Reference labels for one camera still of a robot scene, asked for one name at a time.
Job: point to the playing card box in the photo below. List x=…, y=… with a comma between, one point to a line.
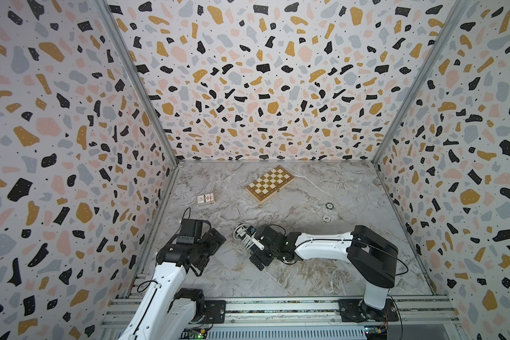
x=205, y=199

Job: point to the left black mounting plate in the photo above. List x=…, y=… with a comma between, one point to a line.
x=214, y=311

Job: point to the black mounting plate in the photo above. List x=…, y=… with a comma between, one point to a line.
x=214, y=311
x=356, y=310

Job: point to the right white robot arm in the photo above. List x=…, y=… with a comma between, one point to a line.
x=374, y=257

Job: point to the wooden chessboard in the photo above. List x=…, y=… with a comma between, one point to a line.
x=269, y=184

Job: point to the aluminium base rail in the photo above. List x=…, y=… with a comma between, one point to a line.
x=410, y=317

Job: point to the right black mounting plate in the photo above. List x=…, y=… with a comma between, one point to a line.
x=356, y=310

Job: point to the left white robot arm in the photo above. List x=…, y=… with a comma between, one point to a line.
x=167, y=309

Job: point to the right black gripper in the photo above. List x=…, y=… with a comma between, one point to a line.
x=262, y=261

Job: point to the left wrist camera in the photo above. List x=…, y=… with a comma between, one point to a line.
x=190, y=231

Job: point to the black power strip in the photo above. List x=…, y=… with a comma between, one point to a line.
x=246, y=235

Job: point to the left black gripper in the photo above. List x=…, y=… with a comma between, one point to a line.
x=214, y=244

